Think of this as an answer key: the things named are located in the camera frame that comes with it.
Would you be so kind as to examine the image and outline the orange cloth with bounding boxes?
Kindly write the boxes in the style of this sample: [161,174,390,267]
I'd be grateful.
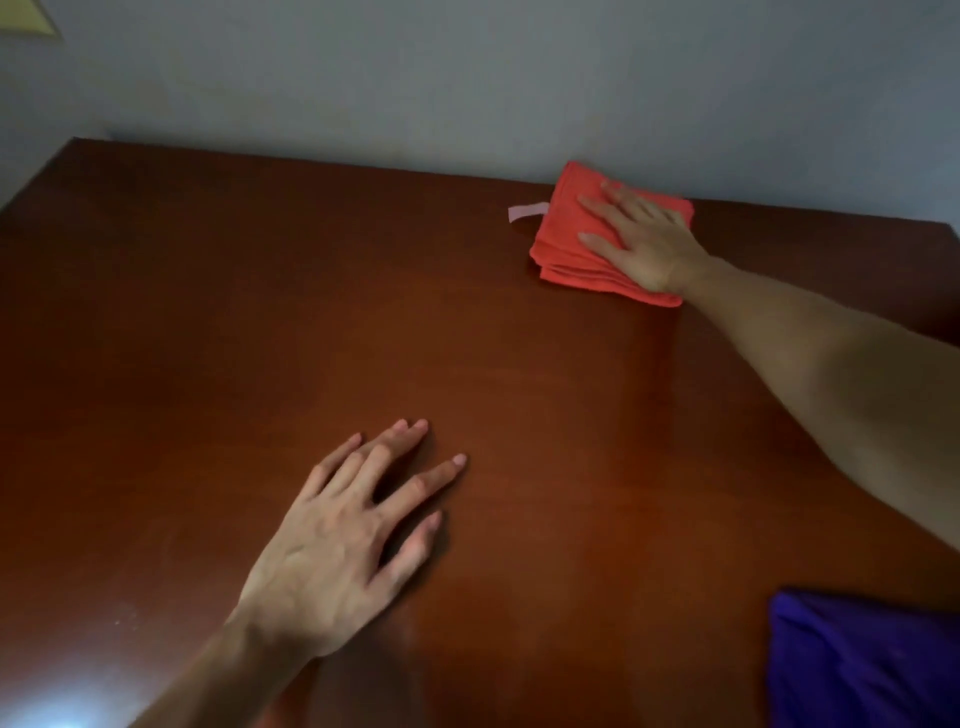
[528,160,697,309]

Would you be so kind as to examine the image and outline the purple cloth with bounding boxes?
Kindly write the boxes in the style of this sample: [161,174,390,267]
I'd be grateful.
[766,588,960,728]

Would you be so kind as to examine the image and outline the person's right forearm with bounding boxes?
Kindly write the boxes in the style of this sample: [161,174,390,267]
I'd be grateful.
[678,258,960,553]

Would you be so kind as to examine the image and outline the yellow wall plate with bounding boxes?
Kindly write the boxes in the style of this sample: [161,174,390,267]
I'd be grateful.
[0,0,61,39]

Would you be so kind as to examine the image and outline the reddish brown wooden table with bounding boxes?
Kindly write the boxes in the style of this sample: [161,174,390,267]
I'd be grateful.
[0,137,960,728]

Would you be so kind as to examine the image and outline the person's right hand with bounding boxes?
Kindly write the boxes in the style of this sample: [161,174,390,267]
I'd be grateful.
[577,179,714,298]

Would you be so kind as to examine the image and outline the person's left hand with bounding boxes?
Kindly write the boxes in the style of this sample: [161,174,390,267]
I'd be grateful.
[232,418,468,661]

